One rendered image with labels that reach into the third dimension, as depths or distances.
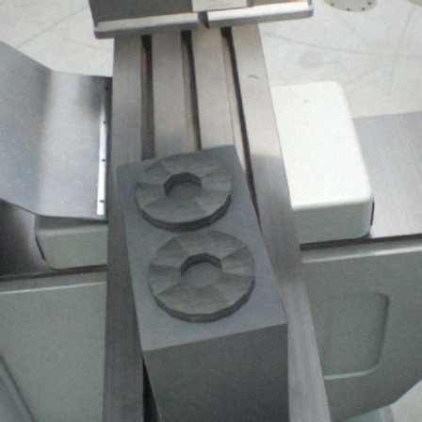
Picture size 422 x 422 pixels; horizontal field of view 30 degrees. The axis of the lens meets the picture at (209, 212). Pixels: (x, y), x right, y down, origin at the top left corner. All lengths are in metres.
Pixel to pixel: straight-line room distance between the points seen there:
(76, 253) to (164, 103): 0.26
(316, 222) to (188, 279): 0.50
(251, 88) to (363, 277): 0.35
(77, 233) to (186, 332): 0.52
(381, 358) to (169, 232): 0.82
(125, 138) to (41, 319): 0.36
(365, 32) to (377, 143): 1.63
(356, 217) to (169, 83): 0.34
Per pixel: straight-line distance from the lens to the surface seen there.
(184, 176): 0.74
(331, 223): 1.15
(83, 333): 1.32
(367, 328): 1.39
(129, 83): 1.18
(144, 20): 1.27
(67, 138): 1.19
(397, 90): 2.70
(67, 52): 3.01
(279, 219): 0.95
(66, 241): 1.15
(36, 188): 1.11
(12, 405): 1.48
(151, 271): 0.66
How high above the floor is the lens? 1.70
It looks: 48 degrees down
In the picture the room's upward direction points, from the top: 7 degrees counter-clockwise
